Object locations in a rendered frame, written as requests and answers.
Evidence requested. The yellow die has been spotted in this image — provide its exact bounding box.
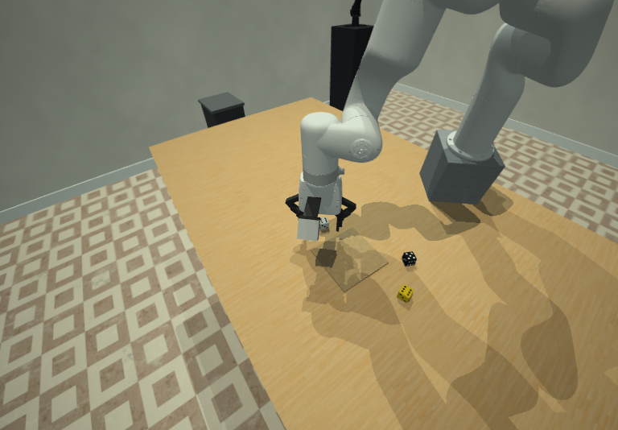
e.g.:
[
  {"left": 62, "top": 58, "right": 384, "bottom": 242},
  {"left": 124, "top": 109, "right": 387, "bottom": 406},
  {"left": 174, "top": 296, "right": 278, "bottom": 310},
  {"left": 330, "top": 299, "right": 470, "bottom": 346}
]
[{"left": 397, "top": 284, "right": 414, "bottom": 303}]

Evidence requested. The tan fabric mat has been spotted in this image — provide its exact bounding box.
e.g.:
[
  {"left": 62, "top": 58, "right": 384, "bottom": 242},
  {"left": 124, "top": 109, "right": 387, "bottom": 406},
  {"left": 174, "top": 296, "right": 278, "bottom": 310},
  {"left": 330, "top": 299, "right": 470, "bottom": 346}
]
[{"left": 311, "top": 228, "right": 389, "bottom": 292}]

